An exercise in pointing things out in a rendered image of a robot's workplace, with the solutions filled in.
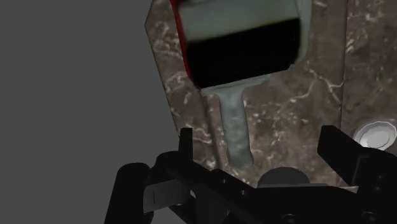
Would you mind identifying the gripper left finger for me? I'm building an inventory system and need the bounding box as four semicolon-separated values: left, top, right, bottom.
104;127;256;224

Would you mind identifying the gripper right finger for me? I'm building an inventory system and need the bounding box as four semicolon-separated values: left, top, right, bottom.
317;124;397;224

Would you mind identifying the white round bowl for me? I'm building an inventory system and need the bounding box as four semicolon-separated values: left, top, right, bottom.
353;120;397;152

